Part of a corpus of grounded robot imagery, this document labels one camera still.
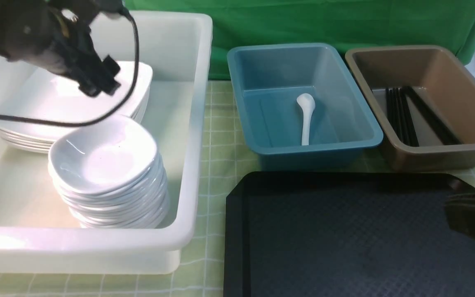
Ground black chopsticks in brown bin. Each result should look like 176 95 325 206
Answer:
385 86 462 147

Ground green checked tablecloth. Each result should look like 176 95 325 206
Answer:
0 80 475 297

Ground white ceramic soup spoon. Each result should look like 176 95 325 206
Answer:
296 93 315 146

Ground small white sauce dish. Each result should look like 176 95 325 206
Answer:
48 115 159 195

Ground large white plastic tub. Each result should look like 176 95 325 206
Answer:
0 11 213 274

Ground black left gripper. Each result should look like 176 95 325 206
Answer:
46 8 120 97

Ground black serving tray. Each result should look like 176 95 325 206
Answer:
223 172 475 297

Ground white square rice plate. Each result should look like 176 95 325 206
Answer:
0 61 153 141

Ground stack of white small bowls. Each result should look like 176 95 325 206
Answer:
54 154 170 228

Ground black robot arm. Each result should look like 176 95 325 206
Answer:
0 0 213 274

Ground brown plastic bin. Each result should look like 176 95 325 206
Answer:
345 45 475 172

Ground blue plastic bin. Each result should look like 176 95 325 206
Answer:
227 43 384 171

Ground green backdrop cloth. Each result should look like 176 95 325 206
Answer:
125 0 475 80

